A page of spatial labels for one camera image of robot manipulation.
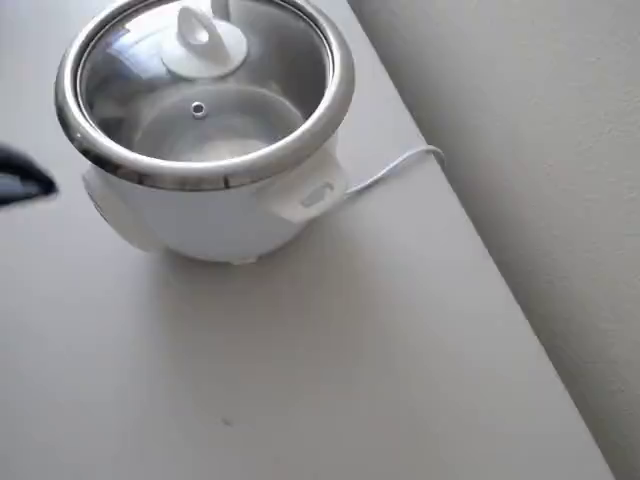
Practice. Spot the glass lid with white knob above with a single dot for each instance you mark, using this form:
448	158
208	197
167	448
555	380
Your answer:
210	55

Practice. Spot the white rounded plastic object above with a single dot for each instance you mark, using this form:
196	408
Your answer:
200	220

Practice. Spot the steel inner pot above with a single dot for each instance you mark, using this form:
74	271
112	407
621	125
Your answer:
280	115

